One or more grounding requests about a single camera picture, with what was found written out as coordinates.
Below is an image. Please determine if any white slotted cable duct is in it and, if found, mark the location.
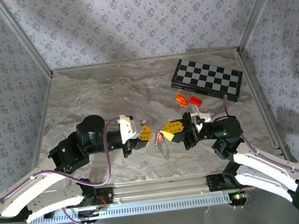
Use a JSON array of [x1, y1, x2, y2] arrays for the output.
[[27, 192, 232, 224]]

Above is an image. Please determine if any aluminium frame post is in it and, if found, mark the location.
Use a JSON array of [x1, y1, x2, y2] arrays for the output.
[[232, 0, 292, 54], [0, 0, 55, 83]]

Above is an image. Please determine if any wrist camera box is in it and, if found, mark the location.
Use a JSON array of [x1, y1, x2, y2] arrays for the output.
[[188, 102, 212, 126], [117, 113, 142, 142]]

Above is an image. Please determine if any small red block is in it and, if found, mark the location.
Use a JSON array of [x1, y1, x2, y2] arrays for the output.
[[188, 94, 203, 108]]

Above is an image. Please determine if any small circuit board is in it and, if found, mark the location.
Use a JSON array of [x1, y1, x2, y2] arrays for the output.
[[228, 190, 252, 207], [78, 207, 109, 224]]

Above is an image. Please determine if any aluminium frame rail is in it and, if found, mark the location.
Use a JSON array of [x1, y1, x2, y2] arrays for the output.
[[235, 44, 299, 169], [23, 73, 64, 172]]

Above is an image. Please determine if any wide aluminium base rail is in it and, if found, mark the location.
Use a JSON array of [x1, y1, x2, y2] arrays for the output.
[[20, 162, 299, 216]]

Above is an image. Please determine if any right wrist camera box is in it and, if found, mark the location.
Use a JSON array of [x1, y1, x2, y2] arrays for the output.
[[188, 102, 212, 126]]

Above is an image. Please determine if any folded black chessboard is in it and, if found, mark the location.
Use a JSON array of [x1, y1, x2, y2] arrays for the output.
[[167, 52, 247, 110]]

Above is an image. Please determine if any orange curved plastic piece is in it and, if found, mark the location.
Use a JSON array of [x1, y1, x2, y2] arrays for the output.
[[175, 92, 190, 109]]

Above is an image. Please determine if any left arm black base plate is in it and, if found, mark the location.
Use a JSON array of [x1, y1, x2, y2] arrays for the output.
[[90, 185, 115, 206]]

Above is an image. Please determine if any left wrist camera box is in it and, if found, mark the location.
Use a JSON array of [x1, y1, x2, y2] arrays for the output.
[[117, 113, 142, 142]]

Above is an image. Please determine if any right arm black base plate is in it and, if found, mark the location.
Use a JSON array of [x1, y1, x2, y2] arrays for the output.
[[206, 171, 239, 192]]

